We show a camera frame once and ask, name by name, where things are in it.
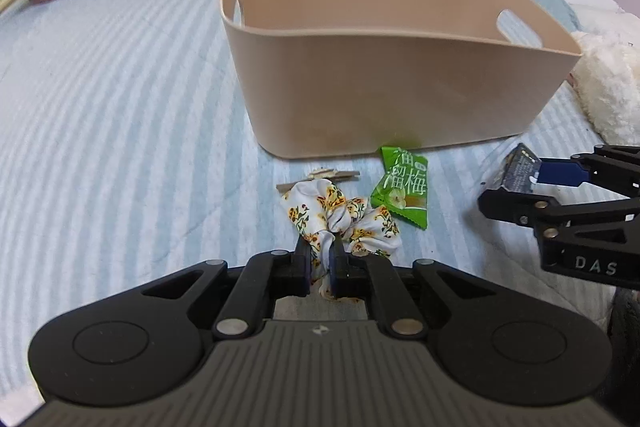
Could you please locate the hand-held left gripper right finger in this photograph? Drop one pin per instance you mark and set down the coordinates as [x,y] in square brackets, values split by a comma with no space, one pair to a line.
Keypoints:
[334,276]

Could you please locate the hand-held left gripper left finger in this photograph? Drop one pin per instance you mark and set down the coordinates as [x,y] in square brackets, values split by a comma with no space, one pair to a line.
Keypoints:
[305,278]

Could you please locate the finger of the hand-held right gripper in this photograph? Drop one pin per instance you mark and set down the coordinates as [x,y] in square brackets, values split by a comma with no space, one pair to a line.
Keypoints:
[505,205]
[560,172]

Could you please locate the dark snack packet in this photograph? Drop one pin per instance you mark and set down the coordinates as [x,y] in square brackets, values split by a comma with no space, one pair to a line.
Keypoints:
[517,169]

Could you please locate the floral white scrunchie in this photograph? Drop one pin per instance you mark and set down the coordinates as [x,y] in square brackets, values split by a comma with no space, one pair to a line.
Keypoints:
[345,208]

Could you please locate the beige plastic basket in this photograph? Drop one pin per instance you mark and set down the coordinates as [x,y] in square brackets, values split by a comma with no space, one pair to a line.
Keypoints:
[380,87]

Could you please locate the beige hair clip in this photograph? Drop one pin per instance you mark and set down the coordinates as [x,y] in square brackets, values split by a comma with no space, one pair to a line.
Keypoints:
[345,176]

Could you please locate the white plush toy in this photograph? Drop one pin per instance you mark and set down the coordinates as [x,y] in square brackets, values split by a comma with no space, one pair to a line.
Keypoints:
[612,82]

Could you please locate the green snack packet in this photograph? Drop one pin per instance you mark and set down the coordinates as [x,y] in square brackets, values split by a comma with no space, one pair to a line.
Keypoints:
[401,192]

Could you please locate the dark cloth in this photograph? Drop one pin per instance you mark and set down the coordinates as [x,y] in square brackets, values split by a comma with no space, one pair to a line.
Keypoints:
[625,347]

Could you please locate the light blue striped bedsheet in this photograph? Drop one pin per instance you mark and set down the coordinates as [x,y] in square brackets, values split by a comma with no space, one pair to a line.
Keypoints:
[125,132]

